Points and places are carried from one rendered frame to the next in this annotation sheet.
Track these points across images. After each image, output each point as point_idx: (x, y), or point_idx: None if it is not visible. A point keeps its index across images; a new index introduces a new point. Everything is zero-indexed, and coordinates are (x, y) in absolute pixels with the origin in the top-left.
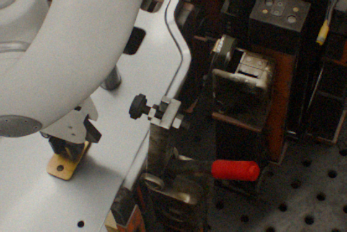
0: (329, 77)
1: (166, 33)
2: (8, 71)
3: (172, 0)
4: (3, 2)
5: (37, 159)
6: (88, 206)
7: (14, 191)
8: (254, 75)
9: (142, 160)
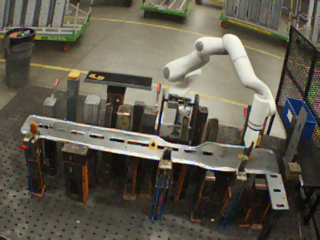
0: None
1: (201, 147)
2: (271, 96)
3: (190, 146)
4: (263, 95)
5: (250, 162)
6: (254, 152)
7: (259, 163)
8: None
9: (239, 146)
